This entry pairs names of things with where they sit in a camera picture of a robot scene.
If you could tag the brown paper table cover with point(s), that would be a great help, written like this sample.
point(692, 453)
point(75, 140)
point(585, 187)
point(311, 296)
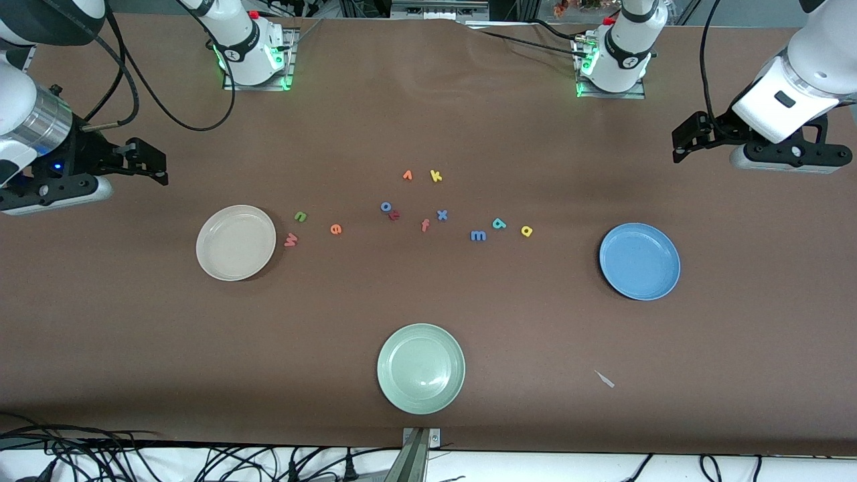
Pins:
point(134, 335)

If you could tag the blue round plate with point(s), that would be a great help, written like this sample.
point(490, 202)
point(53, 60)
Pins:
point(639, 268)

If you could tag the orange dried flowers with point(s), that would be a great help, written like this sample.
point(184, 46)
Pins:
point(562, 7)

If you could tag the grey metal box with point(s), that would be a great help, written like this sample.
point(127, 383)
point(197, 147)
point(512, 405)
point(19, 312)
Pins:
point(435, 10)

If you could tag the black power plug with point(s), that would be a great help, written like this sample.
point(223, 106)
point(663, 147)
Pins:
point(348, 468)

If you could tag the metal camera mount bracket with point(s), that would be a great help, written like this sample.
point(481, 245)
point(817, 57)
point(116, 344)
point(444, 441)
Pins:
point(418, 462)

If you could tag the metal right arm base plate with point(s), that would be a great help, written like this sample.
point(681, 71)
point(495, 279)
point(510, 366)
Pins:
point(258, 87)

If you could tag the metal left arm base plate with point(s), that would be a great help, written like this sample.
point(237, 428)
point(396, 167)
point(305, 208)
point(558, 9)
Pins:
point(609, 96)

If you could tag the pink foam letter w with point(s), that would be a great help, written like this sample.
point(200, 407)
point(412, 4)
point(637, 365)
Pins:
point(290, 239)

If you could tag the beige round plate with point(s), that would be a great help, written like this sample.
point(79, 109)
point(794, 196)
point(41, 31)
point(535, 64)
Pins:
point(236, 244)

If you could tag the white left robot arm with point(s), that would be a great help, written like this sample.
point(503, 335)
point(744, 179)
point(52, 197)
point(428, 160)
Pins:
point(619, 53)

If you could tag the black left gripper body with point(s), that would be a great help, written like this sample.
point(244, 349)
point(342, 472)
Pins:
point(722, 127)

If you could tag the small white paper scrap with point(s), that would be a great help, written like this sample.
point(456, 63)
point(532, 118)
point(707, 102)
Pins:
point(604, 379)

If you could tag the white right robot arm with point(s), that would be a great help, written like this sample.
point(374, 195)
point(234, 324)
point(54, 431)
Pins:
point(241, 47)

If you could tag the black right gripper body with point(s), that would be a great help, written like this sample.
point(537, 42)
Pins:
point(86, 155)

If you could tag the pale green round plate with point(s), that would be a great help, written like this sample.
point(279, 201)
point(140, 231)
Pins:
point(420, 368)

